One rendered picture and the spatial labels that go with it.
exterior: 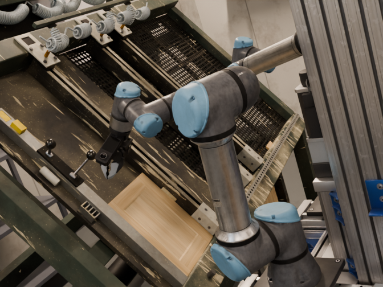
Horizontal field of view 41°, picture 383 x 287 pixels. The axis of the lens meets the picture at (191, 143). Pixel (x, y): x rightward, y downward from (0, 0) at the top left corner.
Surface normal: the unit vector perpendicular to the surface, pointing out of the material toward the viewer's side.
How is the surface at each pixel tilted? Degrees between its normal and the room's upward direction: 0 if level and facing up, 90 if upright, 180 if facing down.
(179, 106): 82
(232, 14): 90
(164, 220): 55
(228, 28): 90
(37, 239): 90
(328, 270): 0
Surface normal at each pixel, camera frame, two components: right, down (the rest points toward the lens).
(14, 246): 0.80, -0.08
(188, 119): -0.83, 0.27
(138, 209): 0.55, -0.65
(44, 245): -0.37, 0.37
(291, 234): 0.52, 0.08
